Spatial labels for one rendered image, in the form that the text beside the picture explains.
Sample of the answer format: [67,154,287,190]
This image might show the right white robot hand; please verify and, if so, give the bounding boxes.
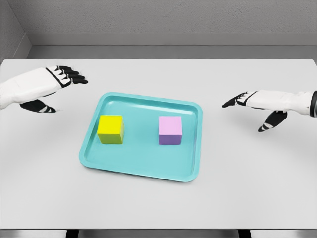
[221,90,294,133]

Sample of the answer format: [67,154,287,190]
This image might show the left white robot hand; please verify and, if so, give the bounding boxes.
[9,65,89,114]

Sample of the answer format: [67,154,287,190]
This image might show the yellow cube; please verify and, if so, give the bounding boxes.
[97,115,125,145]

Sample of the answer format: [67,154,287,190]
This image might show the pink cube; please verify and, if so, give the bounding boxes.
[158,116,183,145]

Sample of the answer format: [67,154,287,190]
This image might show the teal rectangular tray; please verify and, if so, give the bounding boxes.
[78,92,205,183]

